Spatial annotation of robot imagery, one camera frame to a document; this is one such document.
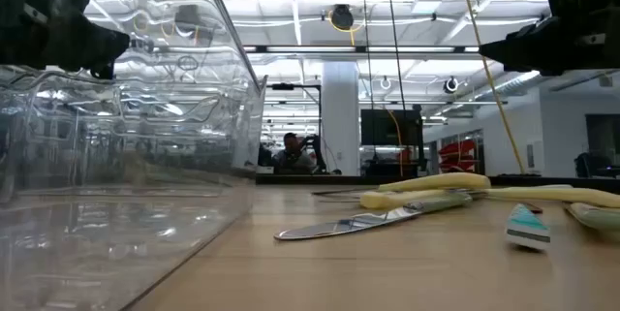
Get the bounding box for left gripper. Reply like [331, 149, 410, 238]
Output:
[0, 0, 131, 80]

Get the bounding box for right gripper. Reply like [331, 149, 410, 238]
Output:
[478, 0, 620, 78]

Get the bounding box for clear plastic tray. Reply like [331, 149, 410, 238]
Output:
[0, 0, 268, 311]

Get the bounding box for green-handled table knife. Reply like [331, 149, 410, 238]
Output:
[564, 202, 620, 233]
[273, 191, 474, 242]

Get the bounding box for teal patterned-handle table knife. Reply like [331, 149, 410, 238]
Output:
[504, 202, 552, 253]

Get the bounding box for black office chair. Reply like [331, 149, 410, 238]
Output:
[574, 151, 620, 179]

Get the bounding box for red storage bins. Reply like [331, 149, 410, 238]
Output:
[438, 139, 479, 174]

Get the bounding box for black monitor screen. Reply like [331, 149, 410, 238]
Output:
[359, 108, 423, 147]

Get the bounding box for white square column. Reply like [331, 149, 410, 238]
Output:
[321, 61, 361, 176]

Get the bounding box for person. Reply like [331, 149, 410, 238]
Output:
[270, 131, 319, 175]

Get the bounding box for long black cable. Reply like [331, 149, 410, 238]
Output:
[385, 0, 407, 111]

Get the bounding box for orange hanging cable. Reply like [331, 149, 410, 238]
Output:
[386, 109, 404, 176]

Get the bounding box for thin black hanging cable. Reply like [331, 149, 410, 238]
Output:
[361, 0, 375, 111]

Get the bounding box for black gantry frame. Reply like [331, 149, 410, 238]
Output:
[264, 81, 325, 172]

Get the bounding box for black ceiling cable reel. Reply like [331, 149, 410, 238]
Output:
[328, 3, 364, 46]

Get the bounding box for black table frame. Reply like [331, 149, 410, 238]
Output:
[255, 173, 620, 187]

